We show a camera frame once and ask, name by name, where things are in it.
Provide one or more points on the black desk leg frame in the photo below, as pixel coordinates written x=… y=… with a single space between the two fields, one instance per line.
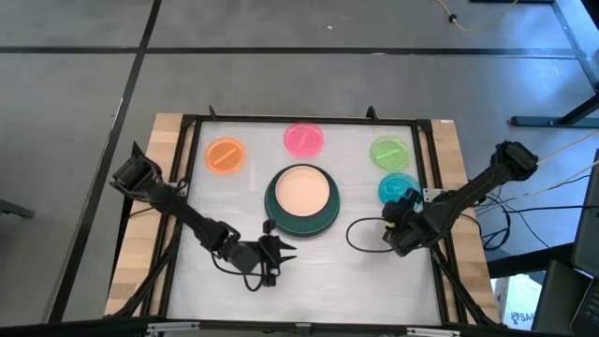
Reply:
x=578 y=56

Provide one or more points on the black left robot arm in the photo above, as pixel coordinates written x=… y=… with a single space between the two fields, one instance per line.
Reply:
x=182 y=206

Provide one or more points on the black aluminium table frame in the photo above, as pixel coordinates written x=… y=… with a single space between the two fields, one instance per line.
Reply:
x=306 y=119

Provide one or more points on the silver metal bracket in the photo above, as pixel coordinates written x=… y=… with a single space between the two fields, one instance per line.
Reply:
x=172 y=326
x=433 y=332

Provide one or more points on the dark grey laptop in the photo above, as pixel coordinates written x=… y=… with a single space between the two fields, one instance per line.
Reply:
x=575 y=281

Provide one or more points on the dark green bowl peach inside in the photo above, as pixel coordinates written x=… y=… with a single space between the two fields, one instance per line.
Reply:
x=302 y=199

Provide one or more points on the green translucent plastic plate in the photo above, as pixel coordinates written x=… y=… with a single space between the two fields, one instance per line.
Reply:
x=390 y=153

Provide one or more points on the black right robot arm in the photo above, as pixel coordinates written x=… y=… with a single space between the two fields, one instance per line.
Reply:
x=482 y=187

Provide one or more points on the pink translucent plastic plate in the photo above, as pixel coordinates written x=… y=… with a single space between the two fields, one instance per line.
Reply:
x=303 y=139

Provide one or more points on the black furniture foot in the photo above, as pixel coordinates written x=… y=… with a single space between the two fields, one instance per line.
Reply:
x=14 y=208

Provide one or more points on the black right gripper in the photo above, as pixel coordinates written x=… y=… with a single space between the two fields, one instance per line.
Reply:
x=402 y=229

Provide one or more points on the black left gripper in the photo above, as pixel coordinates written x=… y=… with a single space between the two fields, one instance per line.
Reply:
x=255 y=256

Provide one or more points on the white cardboard box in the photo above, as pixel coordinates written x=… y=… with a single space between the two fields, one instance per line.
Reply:
x=517 y=302

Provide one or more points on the white table mat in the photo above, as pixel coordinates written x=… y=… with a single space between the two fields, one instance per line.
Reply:
x=327 y=281

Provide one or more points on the blue translucent plastic plate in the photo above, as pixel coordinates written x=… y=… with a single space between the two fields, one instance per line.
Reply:
x=389 y=187

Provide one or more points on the orange translucent plastic plate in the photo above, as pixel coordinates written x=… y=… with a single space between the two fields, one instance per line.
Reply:
x=225 y=156

